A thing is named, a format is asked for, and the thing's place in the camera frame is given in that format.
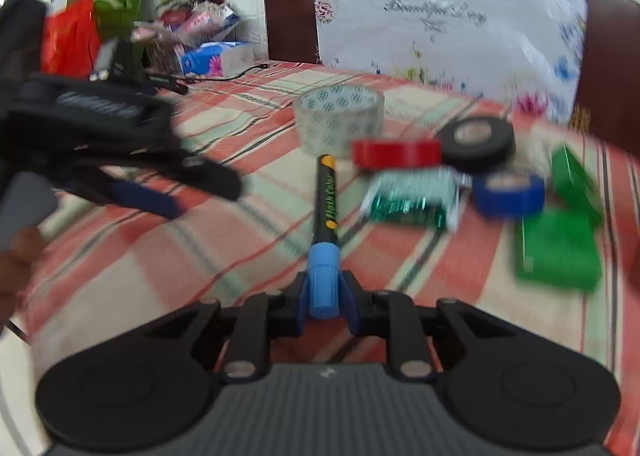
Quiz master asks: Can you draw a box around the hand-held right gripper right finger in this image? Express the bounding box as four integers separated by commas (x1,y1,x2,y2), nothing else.
340,272,502,383

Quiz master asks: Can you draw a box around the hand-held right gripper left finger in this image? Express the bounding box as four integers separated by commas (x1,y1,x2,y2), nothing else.
144,272,311,383

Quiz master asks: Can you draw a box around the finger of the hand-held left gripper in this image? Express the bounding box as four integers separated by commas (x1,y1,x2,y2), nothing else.
65,170,182,221
170,155,244,203

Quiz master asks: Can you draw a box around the black marker with blue cap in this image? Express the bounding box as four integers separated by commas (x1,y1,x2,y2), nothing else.
307,154,347,321

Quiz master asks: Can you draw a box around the clear packing tape roll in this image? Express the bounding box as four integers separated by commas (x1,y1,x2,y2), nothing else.
292,86,386,159

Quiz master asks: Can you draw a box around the person's left hand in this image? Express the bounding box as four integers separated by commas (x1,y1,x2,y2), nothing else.
0,227,45,323

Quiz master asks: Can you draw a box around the plaid blanket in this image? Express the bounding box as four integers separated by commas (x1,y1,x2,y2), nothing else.
0,60,640,456

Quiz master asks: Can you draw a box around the red plastic bag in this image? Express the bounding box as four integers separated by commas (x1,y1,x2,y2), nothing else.
40,0,104,79

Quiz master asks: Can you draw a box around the blue tissue pack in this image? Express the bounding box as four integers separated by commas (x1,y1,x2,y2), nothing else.
180,42,256,78

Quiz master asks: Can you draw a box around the green foil packet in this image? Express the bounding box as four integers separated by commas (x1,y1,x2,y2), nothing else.
361,170,472,233

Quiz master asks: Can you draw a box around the green bag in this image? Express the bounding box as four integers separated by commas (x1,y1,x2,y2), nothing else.
92,0,152,44

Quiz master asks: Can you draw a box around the basket of packets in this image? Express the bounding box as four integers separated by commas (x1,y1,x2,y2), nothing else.
132,0,242,72

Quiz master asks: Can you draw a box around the red tape roll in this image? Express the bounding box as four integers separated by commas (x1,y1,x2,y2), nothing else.
351,140,443,171

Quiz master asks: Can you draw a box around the brown wooden headboard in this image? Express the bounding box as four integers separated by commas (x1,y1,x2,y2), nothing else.
263,0,640,157

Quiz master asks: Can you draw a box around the blue tape roll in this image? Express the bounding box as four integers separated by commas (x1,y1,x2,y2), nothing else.
472,172,547,218

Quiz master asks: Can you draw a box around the black tape roll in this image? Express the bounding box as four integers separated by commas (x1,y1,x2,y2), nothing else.
434,117,517,175

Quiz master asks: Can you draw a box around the small green box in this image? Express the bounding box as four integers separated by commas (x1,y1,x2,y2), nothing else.
550,143,604,227

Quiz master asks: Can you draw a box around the floral pillow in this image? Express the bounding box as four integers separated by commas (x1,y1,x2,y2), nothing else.
312,0,592,125

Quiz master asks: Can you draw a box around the black cable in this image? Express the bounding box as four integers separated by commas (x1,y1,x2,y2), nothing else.
149,63,271,94

